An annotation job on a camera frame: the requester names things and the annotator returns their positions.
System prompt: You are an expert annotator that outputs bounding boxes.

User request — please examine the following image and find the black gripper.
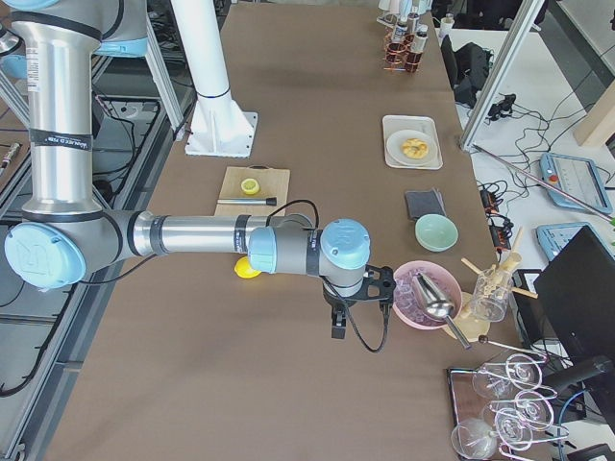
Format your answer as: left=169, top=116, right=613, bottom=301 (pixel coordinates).
left=323, top=265, right=396, bottom=339

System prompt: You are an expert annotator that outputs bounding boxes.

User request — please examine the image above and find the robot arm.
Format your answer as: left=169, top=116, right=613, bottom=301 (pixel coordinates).
left=4, top=1, right=395, bottom=339

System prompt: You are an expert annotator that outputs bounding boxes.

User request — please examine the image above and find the cream serving tray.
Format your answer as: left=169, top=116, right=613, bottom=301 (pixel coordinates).
left=382, top=115, right=443, bottom=170

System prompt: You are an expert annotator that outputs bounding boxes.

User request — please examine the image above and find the pink bowl of ice cubes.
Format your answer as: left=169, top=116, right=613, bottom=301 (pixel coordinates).
left=393, top=260, right=462, bottom=330

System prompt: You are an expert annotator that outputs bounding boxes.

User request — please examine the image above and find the steel ice scoop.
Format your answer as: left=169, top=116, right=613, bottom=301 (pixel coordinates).
left=412, top=273, right=471, bottom=350

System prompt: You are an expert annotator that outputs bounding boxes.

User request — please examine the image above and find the whole yellow lemon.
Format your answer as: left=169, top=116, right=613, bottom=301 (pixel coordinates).
left=234, top=256, right=261, bottom=279

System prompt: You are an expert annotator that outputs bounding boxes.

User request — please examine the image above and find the mint green bowl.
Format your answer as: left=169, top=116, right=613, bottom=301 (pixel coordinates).
left=415, top=214, right=458, bottom=253

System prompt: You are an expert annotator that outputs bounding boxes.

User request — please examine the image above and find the steel muddler with black tip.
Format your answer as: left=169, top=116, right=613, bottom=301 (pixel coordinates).
left=217, top=197, right=278, bottom=206

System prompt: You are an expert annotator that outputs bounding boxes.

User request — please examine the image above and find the grey folded cloth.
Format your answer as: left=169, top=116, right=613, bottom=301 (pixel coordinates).
left=405, top=188, right=446, bottom=220

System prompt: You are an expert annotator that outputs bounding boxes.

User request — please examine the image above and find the clear glass mug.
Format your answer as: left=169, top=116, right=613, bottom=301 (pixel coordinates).
left=469, top=268, right=512, bottom=322

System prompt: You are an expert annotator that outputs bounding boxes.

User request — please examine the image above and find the wooden glass drying stand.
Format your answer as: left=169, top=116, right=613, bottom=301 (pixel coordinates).
left=460, top=227, right=538, bottom=323

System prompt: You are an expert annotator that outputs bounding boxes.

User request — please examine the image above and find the wooden cutting board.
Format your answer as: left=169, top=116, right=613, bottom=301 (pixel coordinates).
left=214, top=166, right=290, bottom=216

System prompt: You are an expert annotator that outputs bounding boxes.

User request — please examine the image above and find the half lemon slice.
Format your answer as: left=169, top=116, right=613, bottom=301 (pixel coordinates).
left=240, top=178, right=260, bottom=196

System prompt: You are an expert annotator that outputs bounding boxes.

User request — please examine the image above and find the wine glass on rack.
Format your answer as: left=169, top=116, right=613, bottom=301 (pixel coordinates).
left=472, top=353, right=542, bottom=400

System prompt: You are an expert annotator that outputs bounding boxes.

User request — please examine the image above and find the white round plate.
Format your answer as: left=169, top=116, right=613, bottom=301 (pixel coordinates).
left=385, top=129, right=437, bottom=166

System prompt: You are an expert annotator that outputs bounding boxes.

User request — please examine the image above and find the black computer monitor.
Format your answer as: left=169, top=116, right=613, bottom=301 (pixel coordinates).
left=534, top=227, right=614, bottom=419

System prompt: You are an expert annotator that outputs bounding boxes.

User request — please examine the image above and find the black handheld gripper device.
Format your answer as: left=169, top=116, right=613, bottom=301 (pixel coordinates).
left=487, top=93, right=516, bottom=121

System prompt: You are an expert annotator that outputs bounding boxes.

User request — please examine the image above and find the blue teach pendant tablet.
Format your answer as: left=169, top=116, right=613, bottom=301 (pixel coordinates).
left=540, top=153, right=613, bottom=214

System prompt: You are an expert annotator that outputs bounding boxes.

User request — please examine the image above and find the metal rod green tip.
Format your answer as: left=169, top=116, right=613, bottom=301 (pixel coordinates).
left=473, top=144, right=614, bottom=226

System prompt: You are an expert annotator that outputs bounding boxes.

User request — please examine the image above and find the braided ring bread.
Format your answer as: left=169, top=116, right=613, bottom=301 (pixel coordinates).
left=402, top=138, right=429, bottom=159

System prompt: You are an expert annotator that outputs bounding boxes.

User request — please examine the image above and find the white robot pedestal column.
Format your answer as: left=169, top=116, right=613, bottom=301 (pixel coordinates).
left=172, top=0, right=258, bottom=158

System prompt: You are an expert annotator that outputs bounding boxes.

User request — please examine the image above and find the copper wire bottle rack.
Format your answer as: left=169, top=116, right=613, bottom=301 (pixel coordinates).
left=383, top=36, right=423, bottom=74

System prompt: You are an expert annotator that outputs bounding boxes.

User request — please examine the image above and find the aluminium frame post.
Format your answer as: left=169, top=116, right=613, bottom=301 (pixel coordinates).
left=459, top=0, right=544, bottom=153

